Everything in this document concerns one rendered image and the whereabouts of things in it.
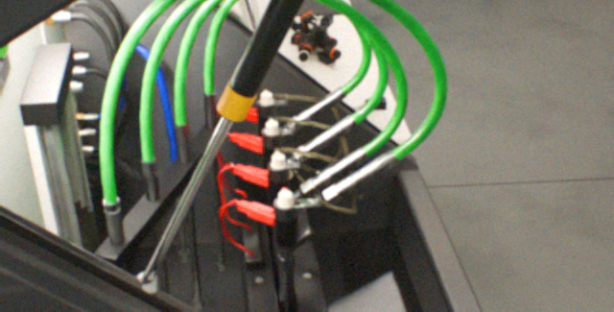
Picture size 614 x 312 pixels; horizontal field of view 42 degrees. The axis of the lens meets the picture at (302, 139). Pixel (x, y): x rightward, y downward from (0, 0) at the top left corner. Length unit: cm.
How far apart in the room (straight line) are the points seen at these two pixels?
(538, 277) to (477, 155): 70
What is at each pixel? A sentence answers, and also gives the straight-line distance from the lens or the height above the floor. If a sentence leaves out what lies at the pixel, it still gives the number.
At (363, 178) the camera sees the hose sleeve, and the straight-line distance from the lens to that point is 93.
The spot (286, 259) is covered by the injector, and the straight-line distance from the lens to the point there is 99.
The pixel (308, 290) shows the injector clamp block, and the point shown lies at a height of 98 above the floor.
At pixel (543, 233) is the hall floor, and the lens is 281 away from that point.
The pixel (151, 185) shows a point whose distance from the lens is 101.
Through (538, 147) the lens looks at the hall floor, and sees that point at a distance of 325.
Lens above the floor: 171
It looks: 33 degrees down
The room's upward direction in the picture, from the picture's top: straight up
